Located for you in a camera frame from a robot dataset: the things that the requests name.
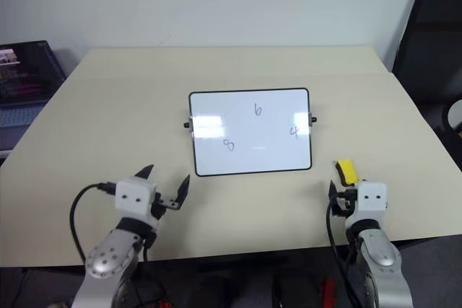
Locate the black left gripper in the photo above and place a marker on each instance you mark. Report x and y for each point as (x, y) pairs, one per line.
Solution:
(167, 204)

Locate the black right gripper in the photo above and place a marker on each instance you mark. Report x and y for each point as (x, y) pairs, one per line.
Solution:
(345, 202)

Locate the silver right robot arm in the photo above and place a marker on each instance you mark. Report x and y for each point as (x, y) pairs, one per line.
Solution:
(382, 261)

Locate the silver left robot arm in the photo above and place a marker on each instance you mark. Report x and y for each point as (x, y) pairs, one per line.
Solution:
(108, 254)

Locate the yellow and black eraser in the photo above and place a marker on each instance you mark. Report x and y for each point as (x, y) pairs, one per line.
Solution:
(349, 171)

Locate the open laptop with lit screen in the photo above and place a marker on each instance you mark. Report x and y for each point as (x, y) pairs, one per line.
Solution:
(25, 81)

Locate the black office chair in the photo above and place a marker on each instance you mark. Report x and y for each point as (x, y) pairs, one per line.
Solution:
(429, 44)

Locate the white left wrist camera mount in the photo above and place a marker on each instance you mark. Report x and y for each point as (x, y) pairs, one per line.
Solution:
(133, 198)

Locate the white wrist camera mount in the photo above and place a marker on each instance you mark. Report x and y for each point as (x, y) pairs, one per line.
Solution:
(371, 200)
(133, 198)

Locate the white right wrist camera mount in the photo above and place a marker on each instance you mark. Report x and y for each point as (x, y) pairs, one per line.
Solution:
(371, 200)

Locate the white tabletop whiteboard black frame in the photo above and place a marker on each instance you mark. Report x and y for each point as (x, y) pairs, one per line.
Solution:
(252, 142)

